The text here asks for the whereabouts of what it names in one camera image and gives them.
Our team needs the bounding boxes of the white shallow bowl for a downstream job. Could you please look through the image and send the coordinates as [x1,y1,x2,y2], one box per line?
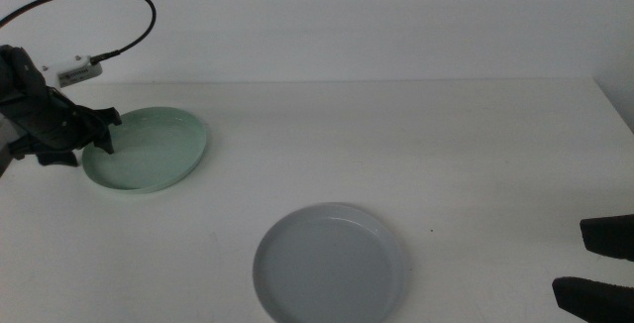
[306,201,409,323]

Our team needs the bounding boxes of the black camera cable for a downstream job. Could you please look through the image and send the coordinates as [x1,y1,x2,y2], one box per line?
[0,0,158,64]

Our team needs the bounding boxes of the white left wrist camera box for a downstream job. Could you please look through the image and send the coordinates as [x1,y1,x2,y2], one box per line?
[42,54,104,89]

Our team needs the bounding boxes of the grey shallow bowl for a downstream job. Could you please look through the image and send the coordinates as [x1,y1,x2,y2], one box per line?
[252,202,405,323]

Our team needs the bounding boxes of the mint green shallow bowl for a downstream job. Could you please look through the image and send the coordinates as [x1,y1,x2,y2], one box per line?
[81,106,208,194]

